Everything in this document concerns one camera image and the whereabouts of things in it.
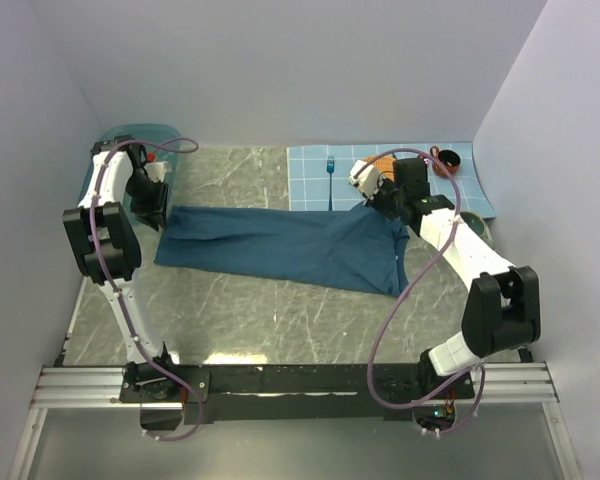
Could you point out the orange black mug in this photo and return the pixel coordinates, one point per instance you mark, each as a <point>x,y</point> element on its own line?
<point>450,160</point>

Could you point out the blue checked placemat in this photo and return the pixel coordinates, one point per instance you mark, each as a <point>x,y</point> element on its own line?
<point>309,184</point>

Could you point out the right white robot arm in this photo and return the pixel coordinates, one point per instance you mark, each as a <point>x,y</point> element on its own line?
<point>503,305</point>

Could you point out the orange woven round trivet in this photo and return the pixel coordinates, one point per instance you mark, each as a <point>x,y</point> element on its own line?
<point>385,165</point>

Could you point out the teal plastic bin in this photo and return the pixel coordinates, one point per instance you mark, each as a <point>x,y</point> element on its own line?
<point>118,159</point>

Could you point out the green ceramic mug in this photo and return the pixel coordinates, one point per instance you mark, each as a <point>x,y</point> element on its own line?
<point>479,226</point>

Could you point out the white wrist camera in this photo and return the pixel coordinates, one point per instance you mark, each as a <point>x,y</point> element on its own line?
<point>366,179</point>
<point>158,171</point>

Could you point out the blue fork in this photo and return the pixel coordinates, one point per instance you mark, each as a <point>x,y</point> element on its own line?
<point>330,169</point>

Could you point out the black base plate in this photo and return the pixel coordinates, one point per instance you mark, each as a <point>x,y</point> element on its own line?
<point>259,392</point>

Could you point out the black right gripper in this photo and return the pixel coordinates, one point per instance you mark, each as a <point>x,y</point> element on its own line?
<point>374,202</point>

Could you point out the aluminium rail frame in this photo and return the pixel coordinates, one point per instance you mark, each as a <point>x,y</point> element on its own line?
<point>76,428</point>

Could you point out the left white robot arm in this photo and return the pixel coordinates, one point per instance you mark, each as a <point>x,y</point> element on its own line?
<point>107,251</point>

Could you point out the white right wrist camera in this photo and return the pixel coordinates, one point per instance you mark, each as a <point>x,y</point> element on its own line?
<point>366,179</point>

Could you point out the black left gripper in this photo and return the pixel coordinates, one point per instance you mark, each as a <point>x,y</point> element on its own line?
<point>155,211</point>

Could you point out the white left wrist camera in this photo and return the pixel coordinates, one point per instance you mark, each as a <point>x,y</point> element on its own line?
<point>158,171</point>

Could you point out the blue t shirt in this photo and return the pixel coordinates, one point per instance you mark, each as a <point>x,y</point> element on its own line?
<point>355,250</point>

